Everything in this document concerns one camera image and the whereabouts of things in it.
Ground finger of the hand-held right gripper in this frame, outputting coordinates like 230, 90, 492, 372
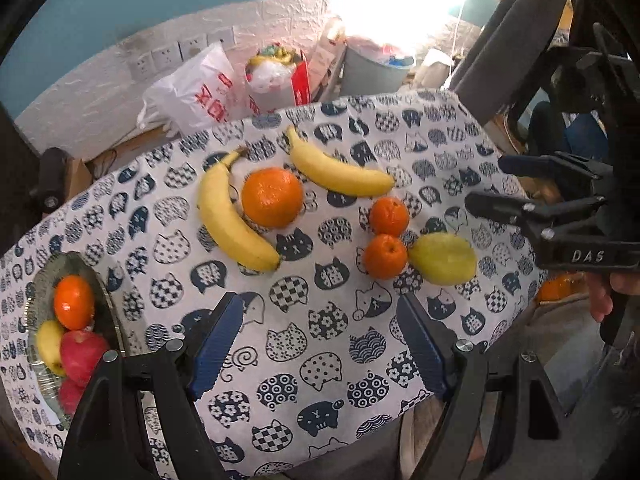
499, 152, 601, 196
465, 191, 608, 241

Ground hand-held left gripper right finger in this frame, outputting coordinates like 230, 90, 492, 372
396, 292, 568, 480

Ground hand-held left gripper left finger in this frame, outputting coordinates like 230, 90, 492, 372
57, 291, 246, 480

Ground green-yellow pear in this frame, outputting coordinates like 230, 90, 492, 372
407, 231, 477, 286

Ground small orange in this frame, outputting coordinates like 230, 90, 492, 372
369, 196, 410, 237
362, 233, 408, 280

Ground green glass bowl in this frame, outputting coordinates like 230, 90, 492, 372
25, 251, 128, 431

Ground long curved banana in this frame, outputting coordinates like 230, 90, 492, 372
197, 146, 282, 273

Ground red apple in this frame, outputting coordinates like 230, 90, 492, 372
57, 379, 88, 416
60, 330, 111, 381

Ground large orange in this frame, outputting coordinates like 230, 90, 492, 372
53, 275, 96, 331
241, 167, 305, 229

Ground short banana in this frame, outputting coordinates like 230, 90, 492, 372
285, 125, 396, 197

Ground yellow pear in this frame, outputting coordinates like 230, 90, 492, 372
35, 319, 67, 377

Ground person's right hand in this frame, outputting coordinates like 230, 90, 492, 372
585, 270, 640, 323

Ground person's blue jeans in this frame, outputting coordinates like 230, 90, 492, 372
530, 102, 608, 161

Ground orange round object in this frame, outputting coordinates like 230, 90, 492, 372
534, 272, 588, 306

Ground cat-print tablecloth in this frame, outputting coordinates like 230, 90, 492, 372
0, 89, 548, 480

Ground dark grey cloth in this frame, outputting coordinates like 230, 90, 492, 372
450, 0, 573, 126

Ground grey trash bin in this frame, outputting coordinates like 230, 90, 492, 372
344, 40, 417, 98

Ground brown cardboard box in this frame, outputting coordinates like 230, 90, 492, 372
62, 157, 96, 196

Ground cardboard sheet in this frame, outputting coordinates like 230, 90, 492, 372
310, 20, 348, 103

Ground red and white carton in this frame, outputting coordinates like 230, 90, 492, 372
244, 45, 312, 116

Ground black cylindrical device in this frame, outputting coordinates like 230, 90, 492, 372
32, 147, 68, 213

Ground white red-print plastic bag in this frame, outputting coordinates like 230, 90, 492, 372
137, 42, 236, 136

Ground crumpled white trash bag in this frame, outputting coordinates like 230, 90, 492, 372
250, 62, 293, 93

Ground dark hanging cloth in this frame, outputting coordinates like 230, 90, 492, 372
0, 102, 48, 241

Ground yellow peel trash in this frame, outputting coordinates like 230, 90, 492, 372
250, 45, 296, 66

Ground black cable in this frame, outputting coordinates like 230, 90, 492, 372
95, 142, 128, 176

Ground white wall socket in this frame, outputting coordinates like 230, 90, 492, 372
151, 44, 181, 72
131, 54, 155, 80
178, 35, 208, 60
206, 26, 236, 50

